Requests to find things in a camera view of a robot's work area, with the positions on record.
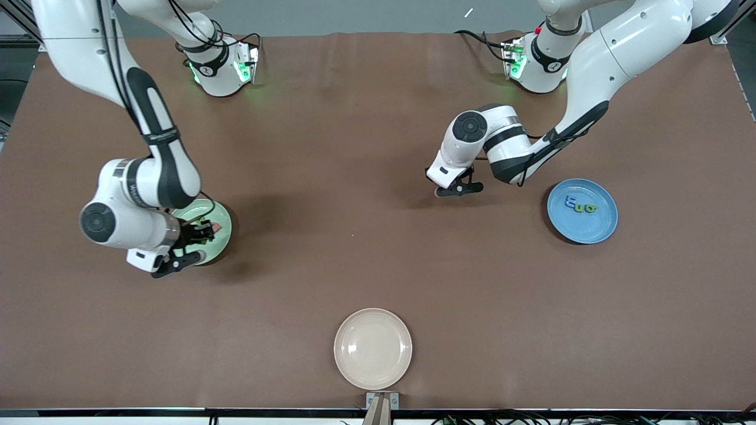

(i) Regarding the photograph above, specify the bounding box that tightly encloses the green plate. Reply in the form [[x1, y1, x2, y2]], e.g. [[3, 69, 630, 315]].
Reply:
[[170, 199, 233, 266]]

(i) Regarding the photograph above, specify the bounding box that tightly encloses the brown table mat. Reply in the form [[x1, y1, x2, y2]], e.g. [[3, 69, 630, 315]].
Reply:
[[0, 31, 756, 411]]

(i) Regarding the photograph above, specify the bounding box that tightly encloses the blue plate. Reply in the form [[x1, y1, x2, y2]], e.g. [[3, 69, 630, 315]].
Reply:
[[546, 178, 619, 245]]

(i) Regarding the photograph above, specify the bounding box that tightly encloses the beige plate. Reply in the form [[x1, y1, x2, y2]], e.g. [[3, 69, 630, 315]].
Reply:
[[334, 308, 413, 391]]

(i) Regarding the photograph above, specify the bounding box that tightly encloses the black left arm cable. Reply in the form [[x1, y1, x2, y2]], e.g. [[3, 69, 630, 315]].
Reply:
[[517, 129, 586, 187]]

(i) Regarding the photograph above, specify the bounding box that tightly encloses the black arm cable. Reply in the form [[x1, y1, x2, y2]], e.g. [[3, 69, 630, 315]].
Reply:
[[517, 129, 586, 187], [94, 0, 263, 119]]

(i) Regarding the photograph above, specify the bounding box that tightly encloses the black base cable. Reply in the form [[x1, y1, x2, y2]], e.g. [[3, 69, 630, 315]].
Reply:
[[454, 30, 509, 63]]

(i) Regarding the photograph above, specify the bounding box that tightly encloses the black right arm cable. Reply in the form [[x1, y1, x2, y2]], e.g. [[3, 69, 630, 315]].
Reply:
[[94, 0, 263, 119]]

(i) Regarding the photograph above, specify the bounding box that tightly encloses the aluminium frame post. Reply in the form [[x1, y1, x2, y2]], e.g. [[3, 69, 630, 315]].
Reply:
[[711, 21, 756, 45], [0, 0, 47, 52]]

